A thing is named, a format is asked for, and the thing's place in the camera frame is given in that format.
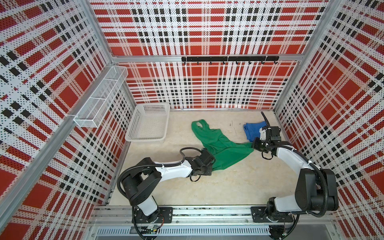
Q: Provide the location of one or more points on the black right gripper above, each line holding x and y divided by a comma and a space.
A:
254, 144

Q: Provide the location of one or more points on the white wire wall shelf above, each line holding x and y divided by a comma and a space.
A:
102, 96

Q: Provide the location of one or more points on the blue tank top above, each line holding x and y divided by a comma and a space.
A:
252, 130

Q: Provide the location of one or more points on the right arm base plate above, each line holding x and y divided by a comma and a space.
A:
263, 215

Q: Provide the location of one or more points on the green tank top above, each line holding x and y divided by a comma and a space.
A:
225, 152

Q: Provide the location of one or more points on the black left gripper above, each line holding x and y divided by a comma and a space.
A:
208, 170

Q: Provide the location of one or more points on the black wall hook rail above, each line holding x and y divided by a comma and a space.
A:
261, 59

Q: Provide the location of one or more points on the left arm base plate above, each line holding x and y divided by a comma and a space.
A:
161, 215

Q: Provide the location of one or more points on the aluminium front rail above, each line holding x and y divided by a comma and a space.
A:
188, 216

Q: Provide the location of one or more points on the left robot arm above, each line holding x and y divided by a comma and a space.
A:
137, 183

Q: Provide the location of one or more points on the white plastic laundry basket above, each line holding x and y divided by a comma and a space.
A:
149, 123

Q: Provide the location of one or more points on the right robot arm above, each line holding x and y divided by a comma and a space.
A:
316, 190

